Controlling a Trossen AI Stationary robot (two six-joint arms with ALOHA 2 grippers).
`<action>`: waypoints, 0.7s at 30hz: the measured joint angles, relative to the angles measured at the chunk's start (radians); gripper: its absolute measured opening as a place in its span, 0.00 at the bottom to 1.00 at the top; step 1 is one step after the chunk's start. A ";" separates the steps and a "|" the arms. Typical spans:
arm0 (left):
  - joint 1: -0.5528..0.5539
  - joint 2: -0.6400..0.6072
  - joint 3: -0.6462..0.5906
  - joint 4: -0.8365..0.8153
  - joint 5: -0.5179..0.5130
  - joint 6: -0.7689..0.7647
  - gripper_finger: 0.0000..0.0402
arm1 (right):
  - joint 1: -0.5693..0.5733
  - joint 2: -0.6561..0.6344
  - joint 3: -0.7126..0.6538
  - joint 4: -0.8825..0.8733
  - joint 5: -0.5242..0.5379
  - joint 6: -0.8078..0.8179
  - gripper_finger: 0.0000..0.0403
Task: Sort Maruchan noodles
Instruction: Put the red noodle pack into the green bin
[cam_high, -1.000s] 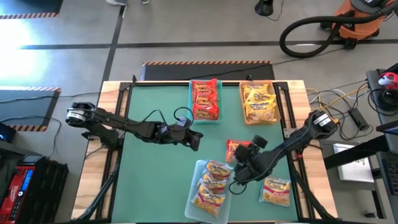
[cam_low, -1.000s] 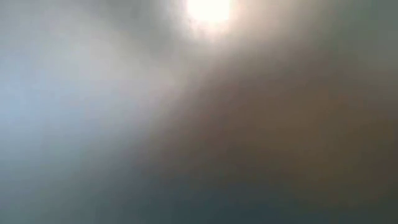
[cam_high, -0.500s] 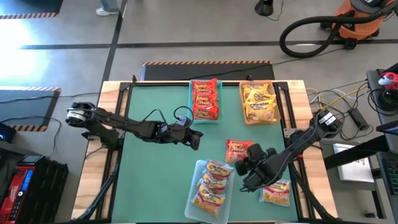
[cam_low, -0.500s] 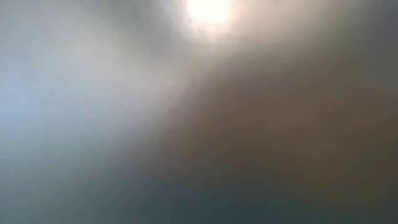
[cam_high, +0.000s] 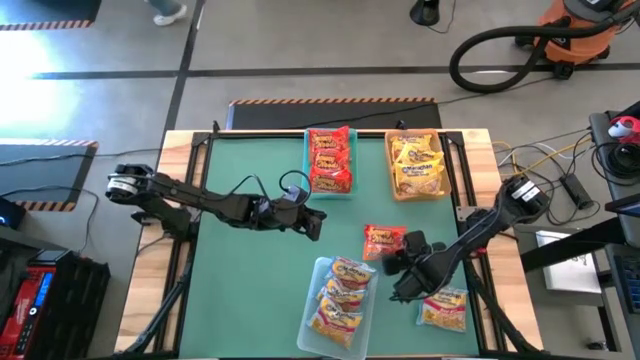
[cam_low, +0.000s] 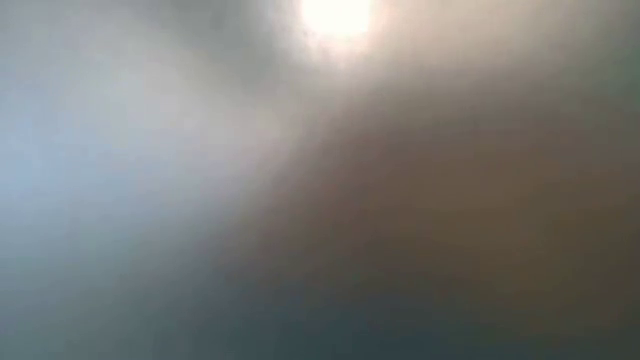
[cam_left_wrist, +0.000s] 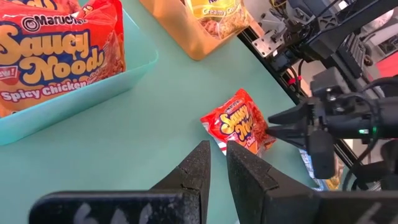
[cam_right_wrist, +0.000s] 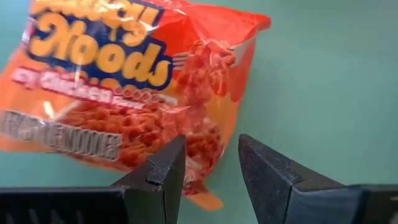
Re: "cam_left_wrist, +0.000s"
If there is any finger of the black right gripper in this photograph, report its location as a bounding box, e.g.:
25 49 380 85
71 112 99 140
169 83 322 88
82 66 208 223
267 104 310 125
266 124 308 147

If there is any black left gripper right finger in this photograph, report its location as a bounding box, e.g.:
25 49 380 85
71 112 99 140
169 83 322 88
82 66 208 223
226 140 321 224

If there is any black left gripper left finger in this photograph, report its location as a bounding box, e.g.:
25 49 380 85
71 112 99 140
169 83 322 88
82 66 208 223
150 139 212 224

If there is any red Saucy Noods packet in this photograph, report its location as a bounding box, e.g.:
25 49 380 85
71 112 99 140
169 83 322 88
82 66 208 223
0 0 82 14
200 88 278 157
0 0 127 118

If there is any yellow creamy chicken ramen packet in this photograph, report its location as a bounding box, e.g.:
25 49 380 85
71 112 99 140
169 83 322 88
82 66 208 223
185 0 252 40

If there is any metal mounting plate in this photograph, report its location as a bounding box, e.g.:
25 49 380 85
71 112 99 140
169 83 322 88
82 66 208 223
251 30 282 59

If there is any green table mat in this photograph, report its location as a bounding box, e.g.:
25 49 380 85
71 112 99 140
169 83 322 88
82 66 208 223
0 0 315 224

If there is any teal plastic bin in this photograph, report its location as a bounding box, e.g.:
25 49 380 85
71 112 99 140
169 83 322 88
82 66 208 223
0 7 159 146

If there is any orange plastic bin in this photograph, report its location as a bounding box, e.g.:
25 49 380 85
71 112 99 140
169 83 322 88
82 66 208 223
139 0 265 62

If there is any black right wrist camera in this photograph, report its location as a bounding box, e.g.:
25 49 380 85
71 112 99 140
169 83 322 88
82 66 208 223
306 129 337 180

